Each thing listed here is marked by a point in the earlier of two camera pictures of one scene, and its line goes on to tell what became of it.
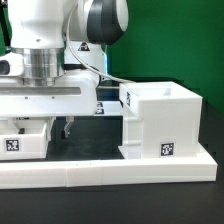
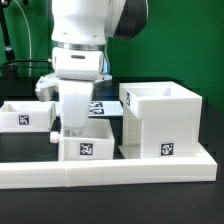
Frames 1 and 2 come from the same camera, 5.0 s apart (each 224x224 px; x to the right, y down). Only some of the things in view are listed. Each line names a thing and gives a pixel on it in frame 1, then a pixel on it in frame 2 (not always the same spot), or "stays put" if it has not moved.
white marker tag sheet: [108, 108] stays put
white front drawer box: [24, 138] to [92, 142]
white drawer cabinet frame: [161, 120] stays put
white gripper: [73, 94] to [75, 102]
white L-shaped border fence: [107, 171] stays put
